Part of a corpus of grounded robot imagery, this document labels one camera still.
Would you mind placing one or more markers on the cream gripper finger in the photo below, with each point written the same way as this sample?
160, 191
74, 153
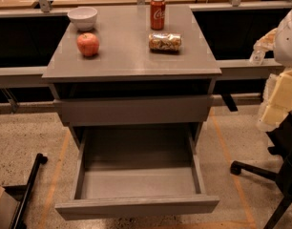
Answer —
266, 43
277, 101

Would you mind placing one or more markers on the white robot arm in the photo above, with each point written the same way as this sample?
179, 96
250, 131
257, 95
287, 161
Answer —
283, 42

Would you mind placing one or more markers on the closed grey top drawer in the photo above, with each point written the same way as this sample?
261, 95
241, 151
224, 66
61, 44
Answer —
135, 110

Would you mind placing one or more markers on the red cola can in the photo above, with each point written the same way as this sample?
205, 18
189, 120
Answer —
157, 14

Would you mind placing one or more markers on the grey drawer cabinet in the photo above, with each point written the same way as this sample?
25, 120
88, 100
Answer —
125, 67

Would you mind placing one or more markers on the open grey middle drawer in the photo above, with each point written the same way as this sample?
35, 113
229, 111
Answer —
137, 171

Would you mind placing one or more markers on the clear sanitizer pump bottle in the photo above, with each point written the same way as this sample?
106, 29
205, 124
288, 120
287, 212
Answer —
257, 57

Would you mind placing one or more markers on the red apple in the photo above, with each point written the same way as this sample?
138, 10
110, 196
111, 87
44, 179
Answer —
88, 44

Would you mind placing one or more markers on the white ceramic bowl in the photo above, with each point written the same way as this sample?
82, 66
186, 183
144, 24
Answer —
83, 18

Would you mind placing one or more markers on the cardboard box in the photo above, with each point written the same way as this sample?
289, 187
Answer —
7, 209

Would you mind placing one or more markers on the black cart frame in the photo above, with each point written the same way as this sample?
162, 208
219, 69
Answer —
22, 193

